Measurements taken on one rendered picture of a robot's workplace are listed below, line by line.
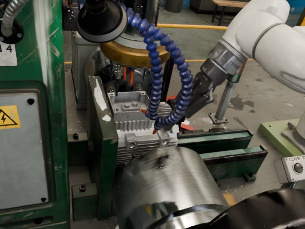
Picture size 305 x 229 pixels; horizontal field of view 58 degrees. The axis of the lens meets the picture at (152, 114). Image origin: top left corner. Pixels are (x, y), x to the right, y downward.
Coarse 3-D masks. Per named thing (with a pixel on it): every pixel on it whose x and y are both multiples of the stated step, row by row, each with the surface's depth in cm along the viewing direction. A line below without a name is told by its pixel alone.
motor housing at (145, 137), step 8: (160, 104) 89; (160, 112) 85; (168, 112) 84; (152, 128) 82; (136, 136) 80; (144, 136) 80; (152, 136) 81; (176, 136) 84; (120, 144) 78; (144, 144) 81; (152, 144) 81; (176, 144) 84; (120, 152) 78; (128, 152) 80; (136, 152) 80; (144, 152) 81; (120, 160) 80; (128, 160) 81
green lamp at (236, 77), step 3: (231, 75) 124; (234, 75) 123; (237, 75) 123; (240, 75) 124; (228, 78) 126; (231, 78) 124; (234, 78) 124; (237, 78) 124; (234, 81) 125; (237, 81) 126
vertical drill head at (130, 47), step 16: (128, 0) 60; (144, 0) 59; (160, 0) 61; (144, 16) 61; (128, 32) 63; (112, 48) 62; (128, 48) 63; (144, 48) 63; (160, 48) 66; (112, 64) 74; (128, 64) 63; (144, 64) 63; (160, 64) 66
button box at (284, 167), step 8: (280, 160) 81; (288, 160) 80; (296, 160) 80; (304, 160) 81; (280, 168) 81; (288, 168) 79; (304, 168) 80; (280, 176) 81; (288, 176) 79; (296, 176) 79; (304, 176) 79
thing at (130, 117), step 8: (112, 96) 80; (120, 96) 83; (128, 96) 84; (136, 96) 85; (144, 96) 84; (112, 104) 77; (120, 104) 83; (128, 104) 80; (136, 104) 81; (144, 104) 85; (112, 112) 76; (120, 112) 75; (128, 112) 75; (136, 112) 76; (120, 120) 76; (128, 120) 77; (136, 120) 78; (144, 120) 79; (152, 120) 80; (120, 128) 78; (128, 128) 79; (136, 128) 80; (144, 128) 81
